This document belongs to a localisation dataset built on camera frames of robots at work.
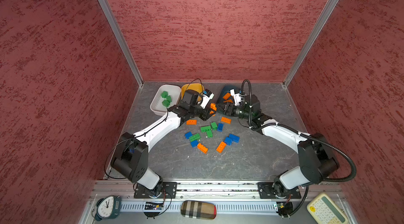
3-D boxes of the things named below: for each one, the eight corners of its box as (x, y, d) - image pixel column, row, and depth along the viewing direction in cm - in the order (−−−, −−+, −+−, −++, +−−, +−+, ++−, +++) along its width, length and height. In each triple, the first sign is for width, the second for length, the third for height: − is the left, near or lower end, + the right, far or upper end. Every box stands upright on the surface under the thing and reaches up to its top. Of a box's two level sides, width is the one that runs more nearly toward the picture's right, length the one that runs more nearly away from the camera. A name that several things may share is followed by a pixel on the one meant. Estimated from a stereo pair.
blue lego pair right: (223, 143, 92) (223, 141, 90) (226, 134, 96) (226, 132, 94) (237, 148, 90) (238, 146, 88) (239, 138, 94) (240, 136, 92)
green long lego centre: (203, 139, 92) (203, 138, 90) (200, 129, 97) (200, 127, 95) (213, 137, 93) (213, 135, 91) (209, 127, 98) (209, 125, 96)
